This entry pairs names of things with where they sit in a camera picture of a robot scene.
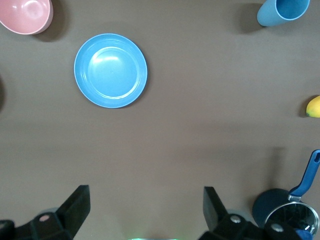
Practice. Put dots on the blue cup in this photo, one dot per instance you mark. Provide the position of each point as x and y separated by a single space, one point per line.
270 15

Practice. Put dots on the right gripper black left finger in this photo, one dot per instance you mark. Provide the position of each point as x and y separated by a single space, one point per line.
72 212

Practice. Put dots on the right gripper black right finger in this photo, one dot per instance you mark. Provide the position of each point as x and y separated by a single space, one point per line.
215 215

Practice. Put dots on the blue plate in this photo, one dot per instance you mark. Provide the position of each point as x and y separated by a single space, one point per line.
111 71

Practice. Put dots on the pink bowl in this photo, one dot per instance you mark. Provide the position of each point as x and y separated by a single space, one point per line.
23 13

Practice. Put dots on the yellow fruit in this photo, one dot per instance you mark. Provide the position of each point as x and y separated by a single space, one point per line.
314 107

